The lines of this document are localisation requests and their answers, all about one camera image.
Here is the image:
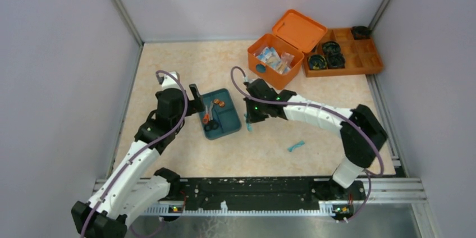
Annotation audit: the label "orange compartment tray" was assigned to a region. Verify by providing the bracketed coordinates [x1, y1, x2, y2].
[303, 28, 383, 77]

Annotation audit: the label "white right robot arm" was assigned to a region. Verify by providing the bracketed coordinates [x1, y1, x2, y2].
[244, 79, 388, 189]

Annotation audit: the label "black tape roll upper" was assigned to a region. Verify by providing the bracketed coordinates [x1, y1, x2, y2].
[322, 41, 341, 56]

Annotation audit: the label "black tape roll right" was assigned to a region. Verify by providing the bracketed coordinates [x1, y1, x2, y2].
[326, 53, 345, 69]

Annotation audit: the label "black tape roll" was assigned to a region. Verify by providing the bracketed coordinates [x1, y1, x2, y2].
[308, 54, 327, 70]
[326, 53, 345, 69]
[322, 41, 341, 56]

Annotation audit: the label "black tape roll left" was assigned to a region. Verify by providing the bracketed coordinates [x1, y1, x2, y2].
[308, 54, 327, 70]

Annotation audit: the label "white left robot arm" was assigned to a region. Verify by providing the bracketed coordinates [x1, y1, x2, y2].
[71, 70, 204, 237]

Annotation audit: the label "teal divided tray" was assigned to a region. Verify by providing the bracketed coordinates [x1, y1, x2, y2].
[199, 88, 241, 140]

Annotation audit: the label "teal clip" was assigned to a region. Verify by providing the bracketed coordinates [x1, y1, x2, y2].
[244, 113, 253, 132]
[287, 141, 305, 152]

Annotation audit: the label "orange medicine box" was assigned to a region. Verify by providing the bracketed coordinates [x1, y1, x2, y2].
[248, 9, 328, 89]

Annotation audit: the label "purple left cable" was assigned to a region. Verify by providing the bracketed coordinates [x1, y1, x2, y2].
[80, 70, 189, 238]

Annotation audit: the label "black handled scissors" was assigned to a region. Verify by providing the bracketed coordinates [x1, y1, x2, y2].
[204, 101, 219, 132]

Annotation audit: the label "orange small scissors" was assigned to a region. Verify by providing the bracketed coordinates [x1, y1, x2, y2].
[202, 105, 210, 125]

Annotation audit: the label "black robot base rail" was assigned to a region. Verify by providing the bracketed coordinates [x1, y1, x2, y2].
[145, 176, 368, 221]

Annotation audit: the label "blue white packet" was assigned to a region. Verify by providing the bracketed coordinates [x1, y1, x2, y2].
[257, 47, 281, 70]

